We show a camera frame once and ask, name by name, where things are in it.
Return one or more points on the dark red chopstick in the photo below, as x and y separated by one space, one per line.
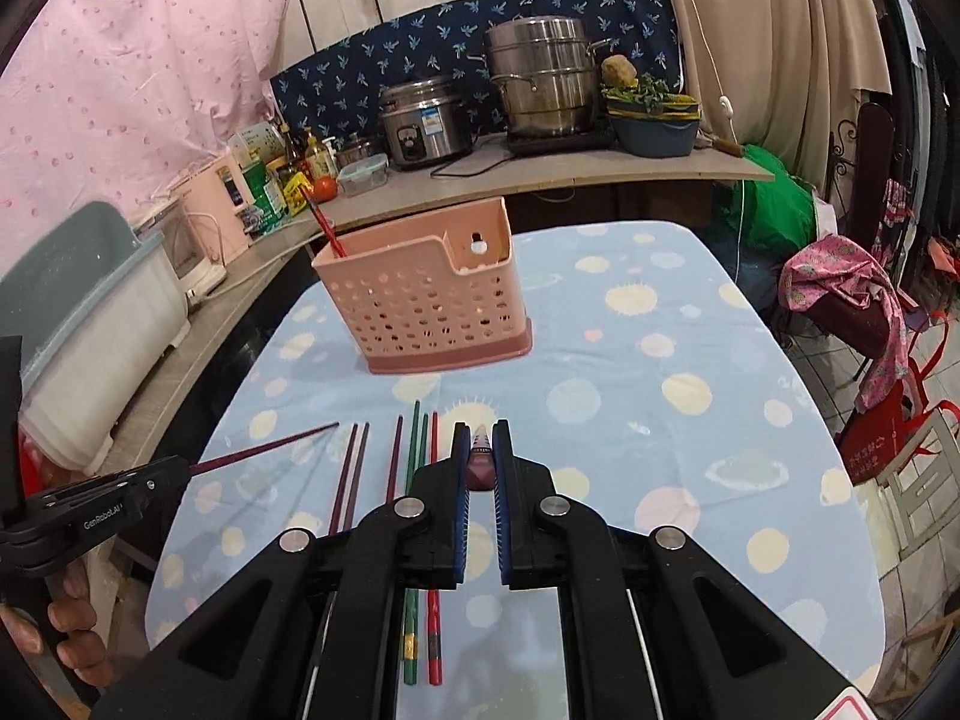
394 461
262 448

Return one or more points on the pink perforated plastic basket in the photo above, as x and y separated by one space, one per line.
435 307

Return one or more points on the yellow packet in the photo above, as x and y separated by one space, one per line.
296 187

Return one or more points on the navy leaf print cloth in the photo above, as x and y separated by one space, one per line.
420 37

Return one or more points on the dark glass bottle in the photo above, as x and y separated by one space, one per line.
289 146

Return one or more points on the red bag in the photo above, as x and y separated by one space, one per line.
877 435

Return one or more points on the black induction cooker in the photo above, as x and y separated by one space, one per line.
562 142

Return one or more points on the pink kitchen appliance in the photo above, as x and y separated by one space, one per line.
217 210

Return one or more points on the pink dotted sheet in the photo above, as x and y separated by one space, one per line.
135 75

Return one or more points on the brown chopstick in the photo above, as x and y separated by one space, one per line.
480 465

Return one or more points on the chair with floral cloth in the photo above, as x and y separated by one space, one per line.
832 270

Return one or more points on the dark wooden chair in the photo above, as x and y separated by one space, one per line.
874 157

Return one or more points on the white kitchen appliance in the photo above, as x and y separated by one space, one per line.
187 255

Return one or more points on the white green packet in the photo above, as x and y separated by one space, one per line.
255 142

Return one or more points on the brown potato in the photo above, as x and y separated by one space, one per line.
619 71

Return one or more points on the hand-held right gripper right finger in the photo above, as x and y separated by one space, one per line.
502 495

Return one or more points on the person's left hand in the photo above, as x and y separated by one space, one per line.
71 607

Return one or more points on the yellow oil bottle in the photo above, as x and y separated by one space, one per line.
321 157

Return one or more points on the white dish box grey lid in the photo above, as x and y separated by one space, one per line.
90 345

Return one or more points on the blue plastic basin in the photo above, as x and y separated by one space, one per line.
652 136

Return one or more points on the steel steamer pot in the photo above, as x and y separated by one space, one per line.
544 75

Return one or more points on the green plastic bag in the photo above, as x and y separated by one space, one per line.
772 202

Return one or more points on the beige curtain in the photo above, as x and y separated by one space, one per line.
787 45

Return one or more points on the small steel pot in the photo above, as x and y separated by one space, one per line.
356 150

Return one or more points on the clear food container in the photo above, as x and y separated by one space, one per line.
364 176

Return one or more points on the tomato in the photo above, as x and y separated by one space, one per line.
324 188

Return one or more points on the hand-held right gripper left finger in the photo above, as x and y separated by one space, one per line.
459 495

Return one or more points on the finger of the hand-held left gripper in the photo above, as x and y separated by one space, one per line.
157 484

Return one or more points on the steel rice cooker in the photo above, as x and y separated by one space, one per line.
424 120

